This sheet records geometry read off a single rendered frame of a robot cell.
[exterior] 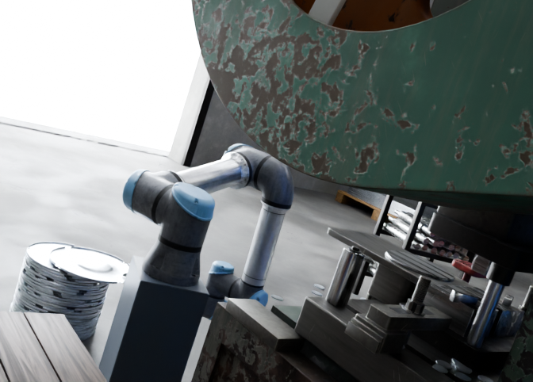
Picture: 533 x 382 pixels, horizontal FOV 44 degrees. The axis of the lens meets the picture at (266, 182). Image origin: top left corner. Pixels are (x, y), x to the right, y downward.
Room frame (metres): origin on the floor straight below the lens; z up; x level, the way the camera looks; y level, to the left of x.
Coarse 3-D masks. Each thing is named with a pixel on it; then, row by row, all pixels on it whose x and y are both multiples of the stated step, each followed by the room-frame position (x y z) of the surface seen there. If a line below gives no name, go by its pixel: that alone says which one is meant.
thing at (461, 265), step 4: (456, 260) 1.43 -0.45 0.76; (460, 260) 1.44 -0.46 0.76; (452, 264) 1.43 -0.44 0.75; (456, 264) 1.42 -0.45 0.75; (460, 264) 1.41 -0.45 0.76; (464, 264) 1.41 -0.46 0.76; (468, 264) 1.43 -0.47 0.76; (456, 268) 1.42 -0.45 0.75; (460, 268) 1.41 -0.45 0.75; (464, 268) 1.40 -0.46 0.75; (468, 268) 1.40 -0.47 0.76; (464, 272) 1.40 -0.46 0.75; (468, 272) 1.39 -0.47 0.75; (472, 272) 1.39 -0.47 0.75; (476, 272) 1.39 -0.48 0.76; (464, 276) 1.42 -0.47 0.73; (468, 276) 1.42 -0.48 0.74; (472, 276) 1.39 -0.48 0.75; (476, 276) 1.39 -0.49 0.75; (480, 276) 1.39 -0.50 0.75; (484, 276) 1.40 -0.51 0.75; (464, 280) 1.42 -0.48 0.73; (468, 280) 1.42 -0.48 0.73
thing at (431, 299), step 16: (432, 288) 1.02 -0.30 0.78; (448, 288) 1.04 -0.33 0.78; (464, 288) 1.07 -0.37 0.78; (480, 288) 1.12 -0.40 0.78; (432, 304) 1.01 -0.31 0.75; (448, 304) 0.99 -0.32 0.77; (464, 304) 0.97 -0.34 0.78; (464, 320) 0.96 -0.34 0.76; (496, 320) 1.01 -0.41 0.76; (512, 320) 1.04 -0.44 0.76; (464, 336) 0.96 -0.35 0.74; (496, 336) 1.02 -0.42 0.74; (512, 336) 1.05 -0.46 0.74
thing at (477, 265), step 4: (476, 256) 1.05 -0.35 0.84; (480, 256) 1.03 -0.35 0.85; (476, 260) 1.03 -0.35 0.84; (480, 260) 1.03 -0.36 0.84; (484, 260) 1.02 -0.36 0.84; (488, 260) 1.02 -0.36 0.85; (472, 264) 1.05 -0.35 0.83; (476, 264) 1.03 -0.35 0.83; (480, 264) 1.03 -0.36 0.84; (484, 264) 1.02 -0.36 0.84; (488, 264) 1.02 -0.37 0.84; (472, 268) 1.03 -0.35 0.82; (476, 268) 1.03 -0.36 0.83; (480, 268) 1.02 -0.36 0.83; (484, 268) 1.02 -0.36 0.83; (488, 268) 1.02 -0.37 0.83; (480, 272) 1.02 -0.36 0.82; (484, 272) 1.02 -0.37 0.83
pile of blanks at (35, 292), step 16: (32, 272) 2.01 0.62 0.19; (48, 272) 1.99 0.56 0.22; (16, 288) 2.08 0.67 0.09; (32, 288) 2.00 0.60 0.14; (48, 288) 1.99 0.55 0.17; (64, 288) 2.00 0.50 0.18; (80, 288) 2.02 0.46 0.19; (96, 288) 2.06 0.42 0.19; (16, 304) 2.05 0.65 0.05; (32, 304) 2.01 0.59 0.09; (48, 304) 1.99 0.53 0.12; (64, 304) 2.00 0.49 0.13; (80, 304) 2.03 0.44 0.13; (96, 304) 2.09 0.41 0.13; (80, 320) 2.04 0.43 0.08; (96, 320) 2.12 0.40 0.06; (80, 336) 2.06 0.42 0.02
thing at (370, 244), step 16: (352, 240) 1.17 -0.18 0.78; (368, 240) 1.22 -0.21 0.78; (384, 240) 1.27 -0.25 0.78; (384, 256) 1.12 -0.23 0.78; (400, 256) 1.14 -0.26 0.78; (416, 256) 1.19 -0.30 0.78; (384, 272) 1.12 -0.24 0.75; (400, 272) 1.07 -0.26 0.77; (416, 272) 1.07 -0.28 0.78; (432, 272) 1.10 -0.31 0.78; (448, 272) 1.14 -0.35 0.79; (384, 288) 1.11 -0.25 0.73; (400, 288) 1.09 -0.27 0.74
